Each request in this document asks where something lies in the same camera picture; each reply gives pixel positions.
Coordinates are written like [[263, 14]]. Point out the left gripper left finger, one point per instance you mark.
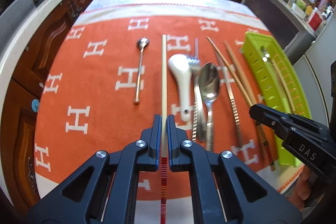
[[104, 188]]

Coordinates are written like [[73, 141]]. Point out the bamboo chopstick red striped end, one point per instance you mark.
[[164, 153]]

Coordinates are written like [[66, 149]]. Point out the dark wood kitchen cabinets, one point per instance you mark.
[[27, 75]]

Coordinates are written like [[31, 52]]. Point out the orange H-pattern cloth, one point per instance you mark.
[[87, 104]]

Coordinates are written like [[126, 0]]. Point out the small steel teaspoon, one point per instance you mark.
[[267, 58]]

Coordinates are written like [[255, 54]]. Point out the steel chopstick ridged end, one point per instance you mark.
[[232, 100]]

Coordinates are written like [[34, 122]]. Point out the steel teaspoon gold handle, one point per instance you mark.
[[142, 43]]

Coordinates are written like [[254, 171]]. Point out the white ceramic soup spoon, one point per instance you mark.
[[179, 67]]

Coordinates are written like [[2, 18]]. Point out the person's right hand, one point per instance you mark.
[[302, 189]]

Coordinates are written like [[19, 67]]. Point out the steel tablespoon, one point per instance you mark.
[[209, 86]]

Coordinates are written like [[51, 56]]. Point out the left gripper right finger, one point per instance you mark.
[[223, 188]]

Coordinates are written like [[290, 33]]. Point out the steel fork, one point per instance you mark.
[[201, 124]]

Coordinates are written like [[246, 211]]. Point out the red white box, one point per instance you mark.
[[315, 20]]

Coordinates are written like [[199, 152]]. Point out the lime green utensil tray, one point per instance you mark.
[[265, 78]]

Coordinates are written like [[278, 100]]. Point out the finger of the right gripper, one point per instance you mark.
[[271, 118]]

